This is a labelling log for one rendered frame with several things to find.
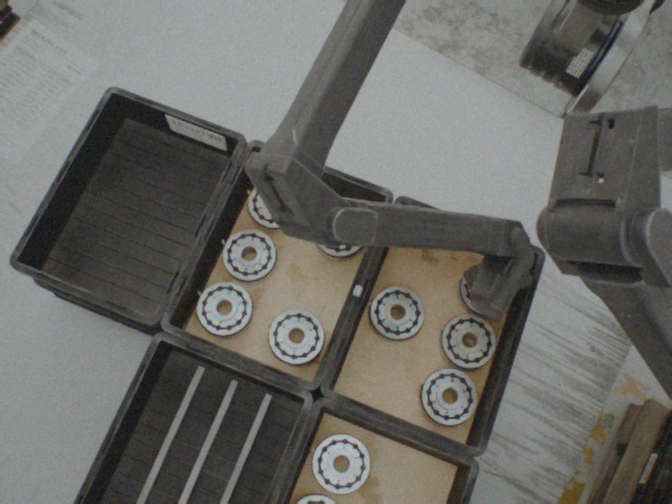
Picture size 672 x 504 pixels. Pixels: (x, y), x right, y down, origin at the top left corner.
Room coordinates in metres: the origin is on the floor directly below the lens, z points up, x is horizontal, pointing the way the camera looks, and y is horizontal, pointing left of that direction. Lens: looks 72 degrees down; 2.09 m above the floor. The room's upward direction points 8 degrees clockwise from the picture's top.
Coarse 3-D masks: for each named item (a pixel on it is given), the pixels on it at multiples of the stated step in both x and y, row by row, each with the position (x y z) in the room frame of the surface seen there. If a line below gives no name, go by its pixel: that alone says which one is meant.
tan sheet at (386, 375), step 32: (416, 256) 0.42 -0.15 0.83; (448, 256) 0.43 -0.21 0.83; (480, 256) 0.44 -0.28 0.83; (384, 288) 0.35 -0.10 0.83; (416, 288) 0.35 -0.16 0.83; (448, 288) 0.36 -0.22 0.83; (448, 320) 0.30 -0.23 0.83; (352, 352) 0.21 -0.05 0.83; (384, 352) 0.22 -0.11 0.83; (416, 352) 0.23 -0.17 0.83; (352, 384) 0.15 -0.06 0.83; (384, 384) 0.16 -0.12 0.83; (416, 384) 0.17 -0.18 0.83; (480, 384) 0.19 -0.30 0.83; (416, 416) 0.11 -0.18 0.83
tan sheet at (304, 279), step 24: (240, 216) 0.45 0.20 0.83; (288, 240) 0.41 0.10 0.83; (216, 264) 0.34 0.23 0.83; (288, 264) 0.37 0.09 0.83; (312, 264) 0.37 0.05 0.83; (336, 264) 0.38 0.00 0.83; (264, 288) 0.31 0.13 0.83; (288, 288) 0.32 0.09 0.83; (312, 288) 0.32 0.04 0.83; (336, 288) 0.33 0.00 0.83; (264, 312) 0.26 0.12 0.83; (312, 312) 0.28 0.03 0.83; (336, 312) 0.28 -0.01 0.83; (240, 336) 0.21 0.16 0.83; (264, 336) 0.22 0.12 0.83; (264, 360) 0.17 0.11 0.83
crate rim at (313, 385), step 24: (240, 168) 0.51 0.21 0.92; (384, 192) 0.50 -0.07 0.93; (216, 216) 0.41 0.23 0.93; (192, 264) 0.31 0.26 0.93; (360, 264) 0.36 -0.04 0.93; (168, 312) 0.22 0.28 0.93; (192, 336) 0.18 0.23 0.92; (336, 336) 0.22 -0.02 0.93; (240, 360) 0.15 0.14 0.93; (312, 384) 0.13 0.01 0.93
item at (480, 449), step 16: (544, 256) 0.42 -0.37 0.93; (368, 272) 0.34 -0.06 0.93; (528, 288) 0.36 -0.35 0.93; (528, 304) 0.33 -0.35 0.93; (352, 320) 0.25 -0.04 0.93; (336, 352) 0.19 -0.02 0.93; (512, 352) 0.24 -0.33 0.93; (336, 368) 0.16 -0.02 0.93; (336, 400) 0.11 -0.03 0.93; (352, 400) 0.11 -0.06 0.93; (496, 400) 0.15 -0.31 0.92; (384, 416) 0.10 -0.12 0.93; (496, 416) 0.12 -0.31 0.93; (416, 432) 0.08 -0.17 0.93; (432, 432) 0.08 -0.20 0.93; (464, 448) 0.06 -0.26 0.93; (480, 448) 0.07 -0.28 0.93
